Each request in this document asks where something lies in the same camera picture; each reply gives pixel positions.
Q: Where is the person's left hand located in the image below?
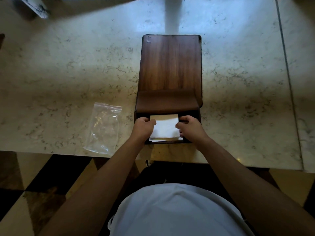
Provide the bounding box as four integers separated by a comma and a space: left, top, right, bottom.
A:
130, 117, 157, 145

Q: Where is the dark wooden tissue box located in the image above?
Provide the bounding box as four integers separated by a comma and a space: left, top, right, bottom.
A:
134, 89, 203, 145

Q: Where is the person's right forearm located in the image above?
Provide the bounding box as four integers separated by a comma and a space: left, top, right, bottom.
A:
196, 136, 315, 236

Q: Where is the person's right hand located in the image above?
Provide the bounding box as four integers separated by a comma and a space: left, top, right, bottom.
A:
175, 115, 210, 147

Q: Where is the person's white shirt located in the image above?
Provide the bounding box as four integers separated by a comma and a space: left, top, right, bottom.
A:
108, 183, 255, 236

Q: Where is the white printed paper cup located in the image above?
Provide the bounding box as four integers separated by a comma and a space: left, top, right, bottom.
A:
18, 0, 51, 19

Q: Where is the clear plastic bag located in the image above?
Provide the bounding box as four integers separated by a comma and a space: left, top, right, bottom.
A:
83, 102, 122, 156

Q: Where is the person's left forearm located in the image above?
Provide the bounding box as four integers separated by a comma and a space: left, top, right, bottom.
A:
37, 137, 146, 236

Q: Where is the brown wooden board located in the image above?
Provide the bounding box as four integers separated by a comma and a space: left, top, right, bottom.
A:
138, 34, 203, 107

